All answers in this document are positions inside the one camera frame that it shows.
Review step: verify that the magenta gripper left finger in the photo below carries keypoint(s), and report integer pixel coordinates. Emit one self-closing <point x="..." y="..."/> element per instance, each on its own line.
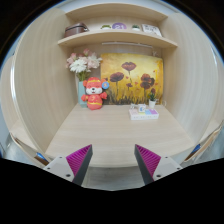
<point x="72" y="167"/>

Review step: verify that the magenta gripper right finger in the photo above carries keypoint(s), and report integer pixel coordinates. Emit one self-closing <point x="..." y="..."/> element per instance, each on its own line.
<point x="152" y="166"/>

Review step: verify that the white pastel power strip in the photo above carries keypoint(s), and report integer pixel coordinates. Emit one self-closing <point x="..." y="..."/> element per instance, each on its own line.
<point x="148" y="114"/>

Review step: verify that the small white potted plant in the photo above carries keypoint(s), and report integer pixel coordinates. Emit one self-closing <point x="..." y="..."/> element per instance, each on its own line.
<point x="152" y="98"/>

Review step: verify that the teal flower vase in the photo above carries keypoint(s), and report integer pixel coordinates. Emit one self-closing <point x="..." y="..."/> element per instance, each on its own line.
<point x="81" y="92"/>

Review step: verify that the red plush toy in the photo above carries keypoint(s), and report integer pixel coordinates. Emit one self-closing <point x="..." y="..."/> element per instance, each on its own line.
<point x="95" y="92"/>

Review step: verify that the poppy flower painting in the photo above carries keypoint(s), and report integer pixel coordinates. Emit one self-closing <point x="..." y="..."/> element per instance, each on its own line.
<point x="132" y="77"/>

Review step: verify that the pink white flower bouquet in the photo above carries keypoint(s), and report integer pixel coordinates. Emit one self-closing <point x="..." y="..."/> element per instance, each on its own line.
<point x="82" y="63"/>

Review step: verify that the wooden shelf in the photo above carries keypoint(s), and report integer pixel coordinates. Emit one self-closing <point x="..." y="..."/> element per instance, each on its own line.
<point x="115" y="36"/>

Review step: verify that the brown leather case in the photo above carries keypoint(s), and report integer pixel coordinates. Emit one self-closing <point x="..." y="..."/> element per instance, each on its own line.
<point x="75" y="29"/>

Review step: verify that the small green plant right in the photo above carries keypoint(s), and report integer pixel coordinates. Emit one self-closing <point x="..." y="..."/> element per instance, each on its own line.
<point x="136" y="27"/>

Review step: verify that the small green plant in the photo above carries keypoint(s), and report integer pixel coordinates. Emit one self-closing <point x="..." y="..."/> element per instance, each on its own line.
<point x="105" y="26"/>
<point x="136" y="27"/>

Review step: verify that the small green plant left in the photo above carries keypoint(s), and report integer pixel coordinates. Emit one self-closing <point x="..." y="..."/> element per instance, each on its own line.
<point x="105" y="26"/>

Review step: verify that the purple round clock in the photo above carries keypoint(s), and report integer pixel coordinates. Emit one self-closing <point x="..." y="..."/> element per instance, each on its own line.
<point x="119" y="25"/>

